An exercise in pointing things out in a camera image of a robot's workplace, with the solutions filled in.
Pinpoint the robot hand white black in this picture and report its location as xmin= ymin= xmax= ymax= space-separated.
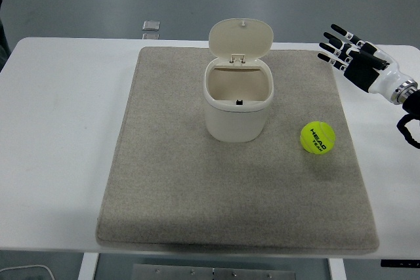
xmin=316 ymin=24 xmax=410 ymax=96

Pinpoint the yellow tennis ball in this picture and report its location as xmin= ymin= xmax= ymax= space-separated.
xmin=299 ymin=120 xmax=337 ymax=155

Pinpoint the cream bin with hinged lid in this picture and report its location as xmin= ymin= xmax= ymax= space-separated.
xmin=203 ymin=17 xmax=275 ymax=144

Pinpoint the black table control panel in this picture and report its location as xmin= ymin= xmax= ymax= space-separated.
xmin=380 ymin=260 xmax=420 ymax=268

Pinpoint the white table leg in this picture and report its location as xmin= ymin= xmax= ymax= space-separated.
xmin=327 ymin=256 xmax=345 ymax=280
xmin=77 ymin=252 xmax=99 ymax=280

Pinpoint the beige felt mat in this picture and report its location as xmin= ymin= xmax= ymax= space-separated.
xmin=94 ymin=46 xmax=381 ymax=256

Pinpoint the grey metal plate with screws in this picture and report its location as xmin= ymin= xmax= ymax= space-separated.
xmin=132 ymin=263 xmax=297 ymax=280

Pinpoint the white cable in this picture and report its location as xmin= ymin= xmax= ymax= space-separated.
xmin=0 ymin=264 xmax=55 ymax=280

